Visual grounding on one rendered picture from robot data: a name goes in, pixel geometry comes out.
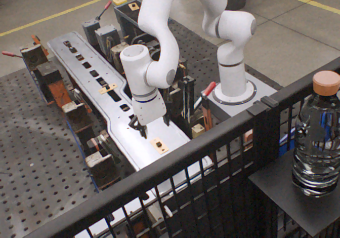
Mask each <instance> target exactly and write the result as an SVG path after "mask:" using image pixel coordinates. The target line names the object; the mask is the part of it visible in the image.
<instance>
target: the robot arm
mask: <svg viewBox="0 0 340 238"><path fill-rule="evenodd" d="M200 2H201V4H202V5H203V7H204V19H203V23H202V28H203V31H204V33H205V34H206V35H207V36H209V37H212V38H220V39H229V40H231V42H228V43H226V44H223V45H221V46H220V47H219V48H218V54H217V55H218V65H219V73H220V81H221V83H219V84H218V86H217V87H216V88H215V96H216V97H217V98H218V99H219V100H221V101H223V102H227V103H237V102H242V101H244V100H246V99H248V98H249V97H250V96H251V95H252V94H253V92H254V88H253V85H252V84H251V83H250V82H249V81H248V79H247V78H245V69H244V54H243V50H244V46H245V45H246V44H247V42H248V41H249V40H250V39H251V37H252V36H253V35H254V32H255V31H256V29H257V22H256V19H255V17H253V15H252V14H250V13H247V12H239V11H225V8H226V6H227V0H200ZM172 4H173V0H143V1H142V4H141V8H140V12H139V17H138V26H139V28H140V29H141V30H142V31H143V32H145V33H148V34H150V35H152V36H154V37H156V38H157V39H158V40H159V42H160V45H161V54H160V59H159V61H154V60H153V59H152V58H150V56H149V51H148V49H147V47H146V46H144V45H132V46H129V47H126V48H125V49H124V50H123V51H122V52H121V53H120V58H121V61H122V65H123V68H124V72H125V76H126V77H127V81H128V84H129V87H130V91H131V94H132V96H133V99H132V101H133V110H134V115H135V116H134V117H133V119H132V120H131V121H130V122H129V123H128V126H129V127H130V128H132V129H134V130H137V131H139V132H140V135H141V137H144V139H147V135H146V132H145V130H144V127H145V126H146V124H148V123H151V122H153V121H154V120H156V119H158V118H160V117H161V116H162V119H163V122H164V123H165V124H166V125H167V126H168V127H169V114H170V112H171V110H172V107H173V102H172V101H163V99H162V96H161V94H160V92H159V90H158V88H161V89H166V88H169V87H170V86H171V85H172V83H173V81H174V78H175V74H176V70H177V68H178V62H179V46H178V45H177V42H176V39H175V38H174V36H173V34H172V32H170V30H169V28H168V25H167V21H168V17H169V13H170V10H171V7H172ZM165 106H167V108H166V107H165ZM137 120H139V122H138V123H137V125H135V123H136V121H137Z"/></svg>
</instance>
